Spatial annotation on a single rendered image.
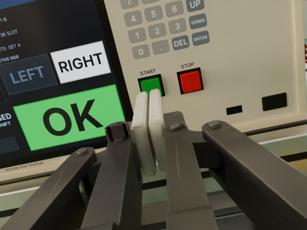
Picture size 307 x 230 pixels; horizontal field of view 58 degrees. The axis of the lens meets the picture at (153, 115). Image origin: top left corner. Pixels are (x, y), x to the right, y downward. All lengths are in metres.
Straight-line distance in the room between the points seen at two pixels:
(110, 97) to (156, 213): 0.27
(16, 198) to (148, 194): 0.13
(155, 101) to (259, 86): 0.14
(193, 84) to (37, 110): 0.16
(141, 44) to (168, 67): 0.03
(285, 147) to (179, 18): 0.16
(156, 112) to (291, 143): 0.17
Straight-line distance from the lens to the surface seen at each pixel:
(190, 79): 0.27
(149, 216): 0.50
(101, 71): 0.27
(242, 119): 0.30
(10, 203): 0.33
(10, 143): 0.33
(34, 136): 0.31
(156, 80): 0.26
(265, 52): 0.29
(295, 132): 0.30
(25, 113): 0.31
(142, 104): 0.17
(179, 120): 0.16
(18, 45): 0.29
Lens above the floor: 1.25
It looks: 19 degrees down
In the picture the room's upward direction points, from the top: 13 degrees counter-clockwise
